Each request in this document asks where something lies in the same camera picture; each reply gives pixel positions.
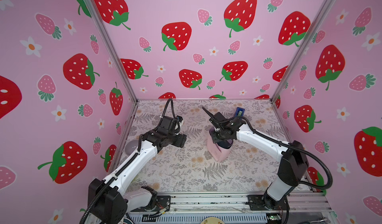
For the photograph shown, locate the purple wrapping paper sheet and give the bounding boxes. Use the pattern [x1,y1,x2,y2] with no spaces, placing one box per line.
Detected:
[207,128,233,162]

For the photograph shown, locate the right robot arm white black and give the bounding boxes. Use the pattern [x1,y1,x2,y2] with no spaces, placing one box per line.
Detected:
[206,110,333,210]

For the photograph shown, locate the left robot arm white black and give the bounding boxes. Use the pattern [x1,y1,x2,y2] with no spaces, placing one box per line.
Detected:
[80,116,187,224]

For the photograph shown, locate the blue tape dispenser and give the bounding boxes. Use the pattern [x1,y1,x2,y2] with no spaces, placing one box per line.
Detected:
[235,107,245,117]

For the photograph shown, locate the grey round lid disc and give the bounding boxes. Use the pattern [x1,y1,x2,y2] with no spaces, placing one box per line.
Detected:
[124,140,138,156]

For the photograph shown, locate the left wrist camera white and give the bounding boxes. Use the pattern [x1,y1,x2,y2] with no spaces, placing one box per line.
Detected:
[176,116,184,126]

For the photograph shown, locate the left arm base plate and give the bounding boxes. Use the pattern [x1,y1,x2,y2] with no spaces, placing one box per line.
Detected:
[131,195,171,212]

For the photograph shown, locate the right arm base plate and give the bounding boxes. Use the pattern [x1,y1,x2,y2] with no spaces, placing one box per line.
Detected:
[245,195,290,211]

